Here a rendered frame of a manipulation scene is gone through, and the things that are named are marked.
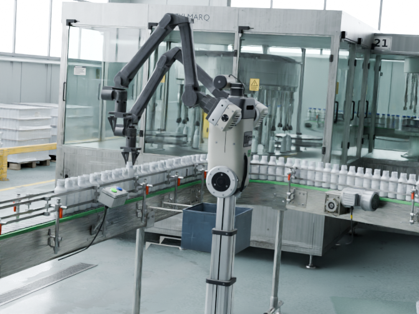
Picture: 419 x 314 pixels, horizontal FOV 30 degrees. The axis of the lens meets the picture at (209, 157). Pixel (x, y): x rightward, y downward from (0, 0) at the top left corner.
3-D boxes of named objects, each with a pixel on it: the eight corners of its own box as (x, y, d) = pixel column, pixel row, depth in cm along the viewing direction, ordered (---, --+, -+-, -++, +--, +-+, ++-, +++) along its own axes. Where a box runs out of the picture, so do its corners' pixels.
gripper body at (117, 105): (126, 116, 375) (127, 101, 374) (107, 115, 379) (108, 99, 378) (132, 116, 381) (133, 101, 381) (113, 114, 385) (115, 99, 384)
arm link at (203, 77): (172, 40, 411) (179, 41, 420) (156, 59, 415) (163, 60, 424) (231, 97, 402) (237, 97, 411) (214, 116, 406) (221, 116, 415)
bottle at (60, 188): (50, 215, 364) (52, 179, 362) (56, 212, 370) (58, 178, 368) (62, 216, 362) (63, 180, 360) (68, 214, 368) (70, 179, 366)
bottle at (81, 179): (71, 209, 382) (72, 176, 380) (80, 208, 386) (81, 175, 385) (80, 211, 378) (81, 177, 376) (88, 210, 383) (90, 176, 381)
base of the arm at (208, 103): (227, 99, 365) (213, 120, 368) (213, 89, 367) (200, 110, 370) (221, 99, 357) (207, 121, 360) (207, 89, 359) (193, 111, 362)
